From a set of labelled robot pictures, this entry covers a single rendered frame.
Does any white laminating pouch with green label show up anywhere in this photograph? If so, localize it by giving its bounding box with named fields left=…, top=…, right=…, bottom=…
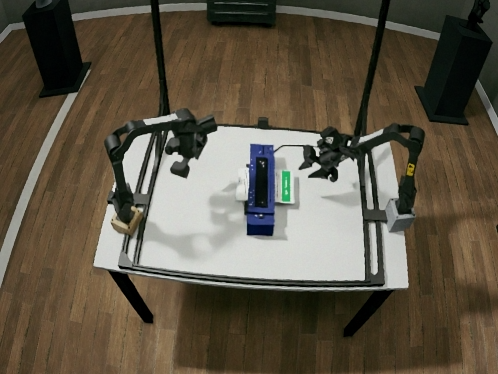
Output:
left=236, top=168, right=294, bottom=203

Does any blue laminator body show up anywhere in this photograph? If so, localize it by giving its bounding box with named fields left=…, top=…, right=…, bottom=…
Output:
left=244, top=144, right=282, bottom=236

